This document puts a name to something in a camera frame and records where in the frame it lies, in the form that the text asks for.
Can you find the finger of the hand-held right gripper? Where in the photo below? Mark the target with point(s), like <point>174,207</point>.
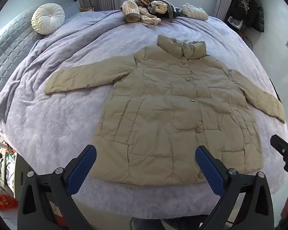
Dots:
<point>281,147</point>

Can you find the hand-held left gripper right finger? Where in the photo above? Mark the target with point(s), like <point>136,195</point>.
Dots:
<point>210,170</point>

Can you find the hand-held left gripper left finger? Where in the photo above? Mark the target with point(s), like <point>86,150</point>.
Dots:
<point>83,170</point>

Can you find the khaki puffer jacket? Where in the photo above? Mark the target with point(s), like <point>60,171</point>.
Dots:
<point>168,115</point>

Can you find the lilac fleece blanket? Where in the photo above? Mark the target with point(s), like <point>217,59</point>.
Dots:
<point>62,124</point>

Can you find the cluttered side table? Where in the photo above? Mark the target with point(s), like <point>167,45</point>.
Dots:
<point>1,163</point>

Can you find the red box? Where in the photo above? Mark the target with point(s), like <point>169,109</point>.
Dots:
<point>3,201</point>

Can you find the shelf with magazines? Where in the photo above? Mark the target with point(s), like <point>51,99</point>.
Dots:
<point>235,22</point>

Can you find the grey quilted headboard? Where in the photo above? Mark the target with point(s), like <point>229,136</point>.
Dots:
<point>7,48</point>

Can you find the round white pleated cushion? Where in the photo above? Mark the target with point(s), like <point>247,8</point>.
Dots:
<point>48,18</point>

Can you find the cream quilted jacket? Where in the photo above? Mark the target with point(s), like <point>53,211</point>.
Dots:
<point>194,11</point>

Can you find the dark garment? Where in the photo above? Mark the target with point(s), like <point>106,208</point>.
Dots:
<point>176,12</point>

